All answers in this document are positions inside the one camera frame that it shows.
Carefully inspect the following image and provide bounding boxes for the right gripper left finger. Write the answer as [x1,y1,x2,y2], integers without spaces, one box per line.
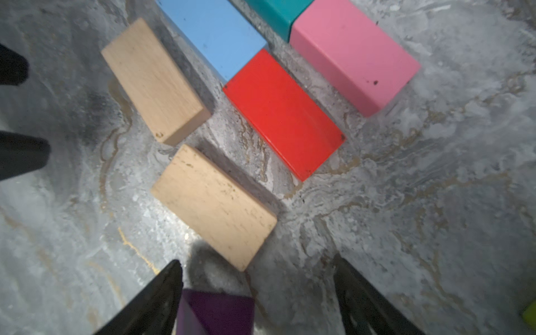
[96,260,184,334]

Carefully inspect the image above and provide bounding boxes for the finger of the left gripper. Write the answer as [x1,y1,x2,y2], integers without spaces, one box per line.
[0,44,29,86]
[0,131,51,181]

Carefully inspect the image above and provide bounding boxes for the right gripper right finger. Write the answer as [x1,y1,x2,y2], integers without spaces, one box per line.
[333,254,424,335]

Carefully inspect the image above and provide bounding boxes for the purple triangle block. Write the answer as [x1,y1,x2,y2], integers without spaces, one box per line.
[177,289,255,335]

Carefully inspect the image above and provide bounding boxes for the natural wood block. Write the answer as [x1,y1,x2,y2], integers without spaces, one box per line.
[151,145,277,272]
[101,18,211,147]

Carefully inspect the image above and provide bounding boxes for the red block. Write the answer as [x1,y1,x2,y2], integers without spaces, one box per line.
[223,50,346,181]

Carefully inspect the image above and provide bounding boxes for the light blue block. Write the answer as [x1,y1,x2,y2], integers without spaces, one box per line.
[157,0,268,84]

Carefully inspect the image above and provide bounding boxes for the pink block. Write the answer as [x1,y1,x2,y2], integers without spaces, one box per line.
[290,0,421,117]

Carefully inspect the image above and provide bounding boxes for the teal block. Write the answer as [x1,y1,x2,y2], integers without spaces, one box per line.
[246,0,313,42]

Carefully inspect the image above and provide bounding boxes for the lime green block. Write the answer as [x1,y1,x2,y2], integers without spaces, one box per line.
[521,301,536,331]

